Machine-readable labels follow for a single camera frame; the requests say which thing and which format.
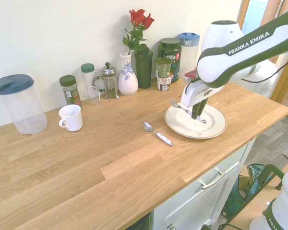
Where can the wooden door frame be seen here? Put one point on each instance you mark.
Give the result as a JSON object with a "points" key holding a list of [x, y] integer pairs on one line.
{"points": [[284, 79]]}

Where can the brown and white cup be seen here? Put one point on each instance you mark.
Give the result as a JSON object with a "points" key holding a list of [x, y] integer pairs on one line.
{"points": [[163, 84]]}

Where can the spice jar dark lid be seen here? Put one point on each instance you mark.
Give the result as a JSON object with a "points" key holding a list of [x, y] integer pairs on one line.
{"points": [[70, 92]]}

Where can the white ceramic mug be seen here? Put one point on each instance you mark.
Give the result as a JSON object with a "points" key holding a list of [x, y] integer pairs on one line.
{"points": [[72, 118]]}

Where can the glass french press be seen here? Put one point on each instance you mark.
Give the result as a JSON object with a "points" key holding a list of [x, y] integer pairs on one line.
{"points": [[109, 81]]}

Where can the white plastic bag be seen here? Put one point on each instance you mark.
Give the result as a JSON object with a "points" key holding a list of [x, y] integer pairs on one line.
{"points": [[268, 83]]}

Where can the clear pitcher teal lid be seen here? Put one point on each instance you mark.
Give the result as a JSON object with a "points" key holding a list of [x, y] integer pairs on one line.
{"points": [[21, 105]]}

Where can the clear bottle green cap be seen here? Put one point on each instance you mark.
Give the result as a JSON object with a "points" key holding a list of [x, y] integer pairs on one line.
{"points": [[88, 79]]}

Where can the white pitcher blue lid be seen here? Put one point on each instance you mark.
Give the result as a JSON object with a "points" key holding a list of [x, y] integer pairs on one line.
{"points": [[188, 52]]}

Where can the silver cabinet knob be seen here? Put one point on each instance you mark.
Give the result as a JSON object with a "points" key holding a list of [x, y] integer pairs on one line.
{"points": [[170, 226]]}

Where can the red roses bouquet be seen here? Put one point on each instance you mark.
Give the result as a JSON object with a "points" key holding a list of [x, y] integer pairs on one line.
{"points": [[138, 26]]}

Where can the dark green protein tub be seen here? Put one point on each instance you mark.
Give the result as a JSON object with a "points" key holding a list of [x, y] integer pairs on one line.
{"points": [[172, 51]]}

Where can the dark green shaker bottle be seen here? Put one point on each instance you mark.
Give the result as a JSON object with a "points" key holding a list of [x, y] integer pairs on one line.
{"points": [[143, 69]]}

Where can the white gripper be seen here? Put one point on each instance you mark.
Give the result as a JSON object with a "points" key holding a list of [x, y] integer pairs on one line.
{"points": [[194, 94]]}

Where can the green bar clamp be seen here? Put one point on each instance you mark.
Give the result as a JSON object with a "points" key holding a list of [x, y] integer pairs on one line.
{"points": [[266, 176]]}

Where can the white vase blue flowers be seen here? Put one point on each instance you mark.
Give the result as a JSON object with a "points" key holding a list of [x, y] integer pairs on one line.
{"points": [[127, 79]]}

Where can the white kitchen cabinet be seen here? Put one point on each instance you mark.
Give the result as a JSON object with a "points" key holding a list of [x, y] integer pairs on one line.
{"points": [[194, 191]]}

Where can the small clear measuring cup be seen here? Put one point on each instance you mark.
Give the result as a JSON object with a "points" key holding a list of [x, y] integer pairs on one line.
{"points": [[93, 95]]}

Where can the red wrist camera mount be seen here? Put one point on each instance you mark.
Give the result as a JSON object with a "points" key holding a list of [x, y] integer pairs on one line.
{"points": [[190, 74]]}

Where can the white plate gold rim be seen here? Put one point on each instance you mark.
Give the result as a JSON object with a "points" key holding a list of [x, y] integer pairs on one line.
{"points": [[206, 129]]}

